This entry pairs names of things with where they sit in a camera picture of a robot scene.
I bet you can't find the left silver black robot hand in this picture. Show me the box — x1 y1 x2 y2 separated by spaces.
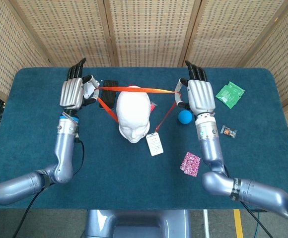
59 58 100 112

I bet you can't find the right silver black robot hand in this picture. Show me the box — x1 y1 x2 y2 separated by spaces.
174 60 216 117

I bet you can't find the orange lanyard strap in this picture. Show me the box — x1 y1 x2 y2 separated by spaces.
94 85 183 134

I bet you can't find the white ID badge card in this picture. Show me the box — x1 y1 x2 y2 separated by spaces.
145 133 164 157

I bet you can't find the white foam mannequin head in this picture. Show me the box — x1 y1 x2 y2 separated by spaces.
116 85 151 144

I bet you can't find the blue ball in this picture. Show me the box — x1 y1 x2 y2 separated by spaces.
178 110 194 124

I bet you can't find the green foil packet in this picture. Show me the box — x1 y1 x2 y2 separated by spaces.
215 81 246 110

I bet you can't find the black smartphone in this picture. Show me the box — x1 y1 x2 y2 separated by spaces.
98 79 118 110

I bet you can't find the clear wrapped candy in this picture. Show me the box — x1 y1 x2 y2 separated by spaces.
220 124 238 139

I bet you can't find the magenta white patterned packet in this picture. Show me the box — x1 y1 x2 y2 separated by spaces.
180 151 201 178

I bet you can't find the woven wooden folding screen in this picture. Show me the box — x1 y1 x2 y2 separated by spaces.
0 0 288 119

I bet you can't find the blue table cloth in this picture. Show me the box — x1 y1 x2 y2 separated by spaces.
0 67 288 211

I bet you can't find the grey-blue robot torso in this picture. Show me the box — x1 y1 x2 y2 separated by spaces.
84 209 192 238

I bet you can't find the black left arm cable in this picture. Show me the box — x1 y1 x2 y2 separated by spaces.
11 137 85 238

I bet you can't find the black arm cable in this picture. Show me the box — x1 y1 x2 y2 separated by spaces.
11 137 85 238
223 166 275 238

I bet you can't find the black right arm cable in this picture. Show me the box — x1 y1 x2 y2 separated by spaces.
223 166 275 238

